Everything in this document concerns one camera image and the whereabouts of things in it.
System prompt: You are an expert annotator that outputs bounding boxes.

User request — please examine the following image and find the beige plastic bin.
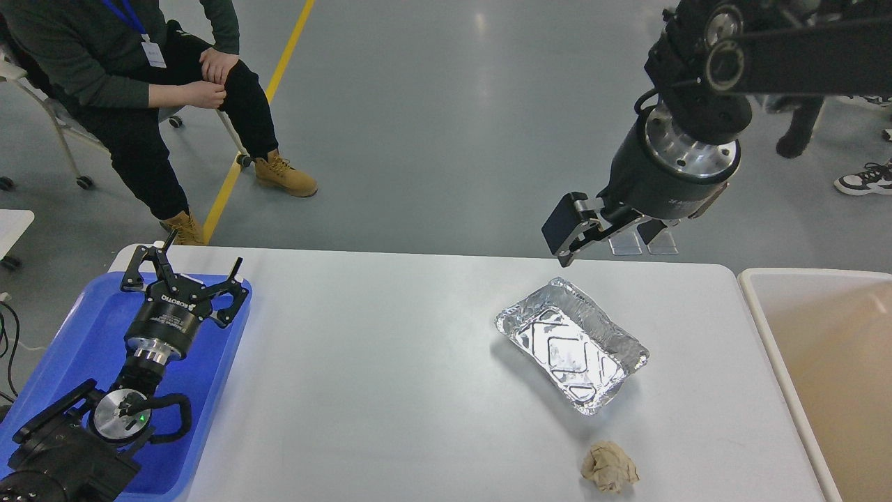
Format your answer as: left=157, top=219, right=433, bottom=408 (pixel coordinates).
left=738, top=268, right=891, bottom=501

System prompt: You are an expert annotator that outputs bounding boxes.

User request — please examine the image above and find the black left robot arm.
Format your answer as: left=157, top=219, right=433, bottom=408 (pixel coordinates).
left=2, top=237, right=249, bottom=501

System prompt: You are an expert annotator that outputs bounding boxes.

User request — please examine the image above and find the aluminium foil tray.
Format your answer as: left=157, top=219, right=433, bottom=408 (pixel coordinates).
left=494, top=277, right=650, bottom=416

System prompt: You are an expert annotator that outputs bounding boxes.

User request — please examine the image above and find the clear floor plate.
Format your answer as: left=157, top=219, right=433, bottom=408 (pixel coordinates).
left=647, top=229, right=679, bottom=255
left=608, top=229, right=643, bottom=257

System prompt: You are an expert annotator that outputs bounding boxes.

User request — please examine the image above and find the person in dark clothes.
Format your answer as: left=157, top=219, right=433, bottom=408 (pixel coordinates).
left=2, top=1, right=318, bottom=245

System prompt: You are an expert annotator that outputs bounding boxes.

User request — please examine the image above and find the grey office chair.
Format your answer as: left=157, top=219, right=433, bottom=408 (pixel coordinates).
left=1, top=49, right=254, bottom=191

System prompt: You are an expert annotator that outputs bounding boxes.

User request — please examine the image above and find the small white side table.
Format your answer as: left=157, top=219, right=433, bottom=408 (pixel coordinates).
left=1, top=209, right=35, bottom=271

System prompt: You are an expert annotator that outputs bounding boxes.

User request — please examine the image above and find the left clear floor plate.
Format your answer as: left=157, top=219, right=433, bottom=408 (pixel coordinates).
left=608, top=229, right=643, bottom=257

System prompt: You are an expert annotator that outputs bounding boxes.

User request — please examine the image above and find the black cable at left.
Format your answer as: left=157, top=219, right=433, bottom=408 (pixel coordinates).
left=0, top=296, right=23, bottom=405

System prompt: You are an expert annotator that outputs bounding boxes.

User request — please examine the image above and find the blue plastic tray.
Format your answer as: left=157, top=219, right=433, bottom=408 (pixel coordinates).
left=1, top=273, right=251, bottom=501

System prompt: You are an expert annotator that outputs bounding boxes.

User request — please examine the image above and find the right clear floor plate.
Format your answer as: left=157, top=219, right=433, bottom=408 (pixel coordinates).
left=647, top=229, right=679, bottom=255

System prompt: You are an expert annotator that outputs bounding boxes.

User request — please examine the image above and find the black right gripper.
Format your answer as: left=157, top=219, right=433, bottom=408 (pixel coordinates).
left=541, top=105, right=741, bottom=268

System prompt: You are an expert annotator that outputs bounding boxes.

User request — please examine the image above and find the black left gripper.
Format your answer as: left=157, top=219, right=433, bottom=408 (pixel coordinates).
left=121, top=229, right=249, bottom=362

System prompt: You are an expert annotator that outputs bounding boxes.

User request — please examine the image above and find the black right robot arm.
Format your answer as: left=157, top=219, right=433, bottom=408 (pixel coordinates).
left=541, top=1, right=891, bottom=268

